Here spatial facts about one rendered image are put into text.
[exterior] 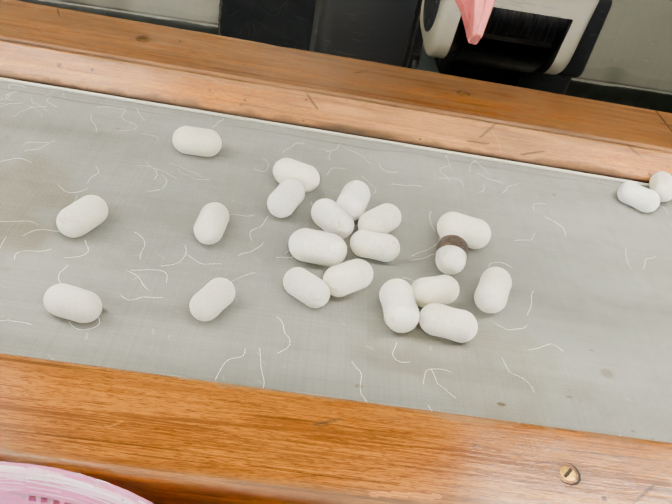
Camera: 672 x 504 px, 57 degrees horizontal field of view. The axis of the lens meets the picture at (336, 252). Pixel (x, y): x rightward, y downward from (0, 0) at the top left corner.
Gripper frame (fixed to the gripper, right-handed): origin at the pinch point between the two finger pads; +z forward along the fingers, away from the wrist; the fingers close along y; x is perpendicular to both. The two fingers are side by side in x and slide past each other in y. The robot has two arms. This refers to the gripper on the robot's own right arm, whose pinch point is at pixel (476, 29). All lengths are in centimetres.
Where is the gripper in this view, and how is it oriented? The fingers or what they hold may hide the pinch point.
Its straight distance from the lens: 49.7
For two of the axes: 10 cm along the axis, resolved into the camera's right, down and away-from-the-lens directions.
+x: -0.9, 1.7, 9.8
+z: -1.4, 9.7, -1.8
